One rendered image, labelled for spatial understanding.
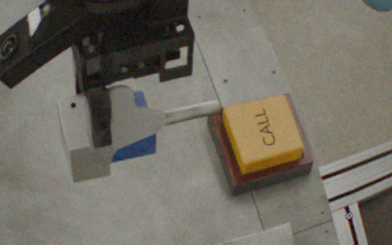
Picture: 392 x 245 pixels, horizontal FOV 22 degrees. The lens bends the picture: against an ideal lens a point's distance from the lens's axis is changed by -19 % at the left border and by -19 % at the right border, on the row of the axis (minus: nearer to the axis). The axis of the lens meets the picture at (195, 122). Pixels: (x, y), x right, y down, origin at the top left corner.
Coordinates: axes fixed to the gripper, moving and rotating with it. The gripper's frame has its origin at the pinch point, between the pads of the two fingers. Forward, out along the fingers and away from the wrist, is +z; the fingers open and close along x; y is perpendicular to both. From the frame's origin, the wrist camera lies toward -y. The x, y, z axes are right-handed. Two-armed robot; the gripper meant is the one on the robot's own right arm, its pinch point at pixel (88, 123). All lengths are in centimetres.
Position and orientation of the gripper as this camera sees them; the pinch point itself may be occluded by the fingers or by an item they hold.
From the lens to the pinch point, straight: 90.1
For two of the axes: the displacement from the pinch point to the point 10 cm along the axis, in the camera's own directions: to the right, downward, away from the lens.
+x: -2.9, -8.2, 4.9
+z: -0.4, 5.2, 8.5
